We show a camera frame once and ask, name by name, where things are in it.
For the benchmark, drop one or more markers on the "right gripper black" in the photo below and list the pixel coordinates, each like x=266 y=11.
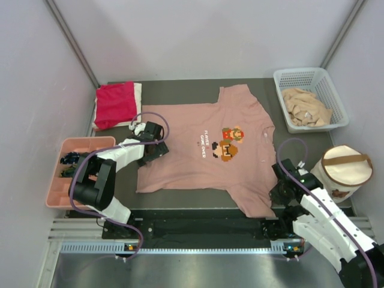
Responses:
x=276 y=198

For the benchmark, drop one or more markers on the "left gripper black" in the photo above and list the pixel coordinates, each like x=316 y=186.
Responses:
x=160 y=150

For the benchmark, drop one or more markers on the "pink printed t shirt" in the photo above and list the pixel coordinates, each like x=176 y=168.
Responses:
x=226 y=145

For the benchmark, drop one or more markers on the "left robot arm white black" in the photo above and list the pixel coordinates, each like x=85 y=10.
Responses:
x=92 y=188

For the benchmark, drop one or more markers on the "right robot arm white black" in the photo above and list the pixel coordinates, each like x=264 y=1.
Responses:
x=311 y=214

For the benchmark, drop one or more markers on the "folded red t shirt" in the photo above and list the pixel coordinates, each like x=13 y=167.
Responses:
x=115 y=105

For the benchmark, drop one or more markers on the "folded cream t shirt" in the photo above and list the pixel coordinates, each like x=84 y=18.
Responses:
x=138 y=96

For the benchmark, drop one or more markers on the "cream round fabric bag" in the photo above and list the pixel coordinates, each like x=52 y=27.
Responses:
x=342 y=170

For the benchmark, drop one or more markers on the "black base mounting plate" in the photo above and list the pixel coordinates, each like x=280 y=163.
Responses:
x=206 y=228

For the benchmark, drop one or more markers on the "beige crumpled t shirt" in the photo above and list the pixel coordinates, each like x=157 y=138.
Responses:
x=305 y=109

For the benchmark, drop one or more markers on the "dark blue rolled sock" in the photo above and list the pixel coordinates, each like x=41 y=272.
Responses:
x=70 y=158

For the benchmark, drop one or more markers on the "dark green rolled sock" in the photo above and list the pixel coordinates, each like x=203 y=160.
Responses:
x=68 y=172

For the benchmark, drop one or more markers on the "pink compartment tray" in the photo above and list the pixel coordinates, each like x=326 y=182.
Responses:
x=57 y=196

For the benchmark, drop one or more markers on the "white perforated plastic basket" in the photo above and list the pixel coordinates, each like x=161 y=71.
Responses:
x=317 y=81

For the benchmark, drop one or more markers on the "aluminium rail frame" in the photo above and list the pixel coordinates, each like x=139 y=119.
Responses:
x=95 y=236

